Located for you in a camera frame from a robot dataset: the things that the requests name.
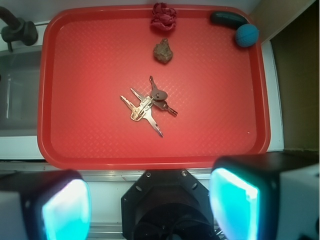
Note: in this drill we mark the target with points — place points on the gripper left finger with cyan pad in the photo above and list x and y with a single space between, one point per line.
51 205

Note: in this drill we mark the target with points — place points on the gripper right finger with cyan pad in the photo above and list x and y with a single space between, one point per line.
270 196

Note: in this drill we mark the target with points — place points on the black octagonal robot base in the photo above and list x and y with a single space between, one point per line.
167 205

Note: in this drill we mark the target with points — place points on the crumpled red paper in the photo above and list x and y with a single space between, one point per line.
163 17

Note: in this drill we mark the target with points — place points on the red plastic tray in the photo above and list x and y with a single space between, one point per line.
91 56

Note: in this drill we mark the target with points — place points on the grey metal sink basin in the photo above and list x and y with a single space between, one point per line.
19 91

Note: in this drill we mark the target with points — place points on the bunch of metal keys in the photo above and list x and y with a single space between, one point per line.
156 98

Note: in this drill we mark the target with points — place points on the blue textured ball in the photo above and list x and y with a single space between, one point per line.
246 35

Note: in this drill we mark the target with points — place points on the dark faucet fixture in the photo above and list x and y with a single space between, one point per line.
17 29

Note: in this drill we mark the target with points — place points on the brown rock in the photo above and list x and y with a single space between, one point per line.
162 51

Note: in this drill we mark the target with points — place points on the dark green cucumber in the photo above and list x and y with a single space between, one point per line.
228 19

